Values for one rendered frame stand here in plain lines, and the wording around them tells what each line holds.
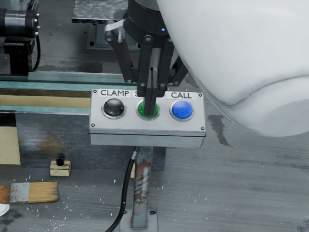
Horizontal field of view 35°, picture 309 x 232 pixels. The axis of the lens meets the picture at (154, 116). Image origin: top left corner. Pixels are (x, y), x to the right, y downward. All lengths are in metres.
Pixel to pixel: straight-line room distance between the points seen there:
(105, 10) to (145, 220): 0.71
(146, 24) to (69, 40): 1.00
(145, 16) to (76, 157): 0.53
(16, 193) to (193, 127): 0.40
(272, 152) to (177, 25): 0.83
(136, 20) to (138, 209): 0.42
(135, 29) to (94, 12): 0.84
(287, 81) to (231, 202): 0.71
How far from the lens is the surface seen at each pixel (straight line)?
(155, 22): 0.52
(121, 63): 0.62
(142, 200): 0.85
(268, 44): 0.29
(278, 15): 0.29
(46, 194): 0.97
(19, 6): 1.48
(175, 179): 1.01
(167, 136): 0.73
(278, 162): 1.11
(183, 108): 0.73
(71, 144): 0.99
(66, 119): 0.95
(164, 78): 0.64
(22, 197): 0.97
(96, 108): 0.73
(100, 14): 1.40
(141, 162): 0.80
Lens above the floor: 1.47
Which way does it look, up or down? 35 degrees down
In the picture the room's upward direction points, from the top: 5 degrees clockwise
